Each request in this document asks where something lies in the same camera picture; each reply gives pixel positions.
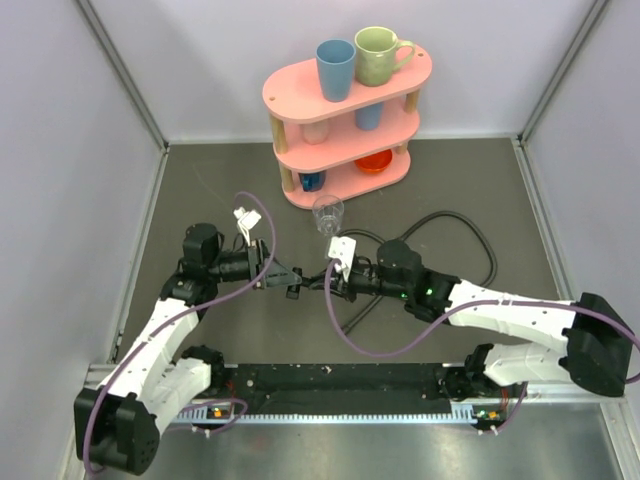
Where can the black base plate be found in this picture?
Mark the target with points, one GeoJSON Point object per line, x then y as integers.
{"type": "Point", "coordinates": [344, 389]}

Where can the pink three-tier shelf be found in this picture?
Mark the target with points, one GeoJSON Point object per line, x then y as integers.
{"type": "Point", "coordinates": [293, 97]}

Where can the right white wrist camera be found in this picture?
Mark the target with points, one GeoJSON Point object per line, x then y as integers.
{"type": "Point", "coordinates": [342, 248]}

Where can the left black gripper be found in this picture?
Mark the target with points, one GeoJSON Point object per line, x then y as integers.
{"type": "Point", "coordinates": [278, 276]}

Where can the black valve fitting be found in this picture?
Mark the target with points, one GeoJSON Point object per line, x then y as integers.
{"type": "Point", "coordinates": [293, 290]}

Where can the pink cup middle shelf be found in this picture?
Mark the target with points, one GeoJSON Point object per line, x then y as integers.
{"type": "Point", "coordinates": [315, 133]}

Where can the dark blue mug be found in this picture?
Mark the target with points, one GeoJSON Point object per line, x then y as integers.
{"type": "Point", "coordinates": [312, 182]}

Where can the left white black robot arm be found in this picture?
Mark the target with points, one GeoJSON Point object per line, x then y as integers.
{"type": "Point", "coordinates": [119, 422]}

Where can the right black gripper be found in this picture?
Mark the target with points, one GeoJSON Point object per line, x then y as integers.
{"type": "Point", "coordinates": [339, 285]}

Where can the blue cup middle shelf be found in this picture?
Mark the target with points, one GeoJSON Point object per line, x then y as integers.
{"type": "Point", "coordinates": [368, 118]}

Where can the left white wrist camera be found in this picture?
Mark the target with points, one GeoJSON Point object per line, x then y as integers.
{"type": "Point", "coordinates": [246, 220]}

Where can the aluminium rail frame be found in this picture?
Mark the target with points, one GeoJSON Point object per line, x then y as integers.
{"type": "Point", "coordinates": [493, 405]}

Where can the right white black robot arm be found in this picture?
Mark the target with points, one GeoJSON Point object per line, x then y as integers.
{"type": "Point", "coordinates": [583, 341]}

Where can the green ceramic mug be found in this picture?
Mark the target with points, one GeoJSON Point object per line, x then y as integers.
{"type": "Point", "coordinates": [380, 54]}

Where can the blue tumbler on top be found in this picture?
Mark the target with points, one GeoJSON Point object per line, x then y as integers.
{"type": "Point", "coordinates": [335, 60]}

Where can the orange bowl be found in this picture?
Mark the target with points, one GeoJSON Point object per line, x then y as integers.
{"type": "Point", "coordinates": [375, 163]}

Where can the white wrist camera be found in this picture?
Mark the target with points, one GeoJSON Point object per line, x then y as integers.
{"type": "Point", "coordinates": [246, 220]}
{"type": "Point", "coordinates": [342, 248]}

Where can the clear plastic cup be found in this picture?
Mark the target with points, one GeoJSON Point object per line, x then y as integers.
{"type": "Point", "coordinates": [328, 212]}

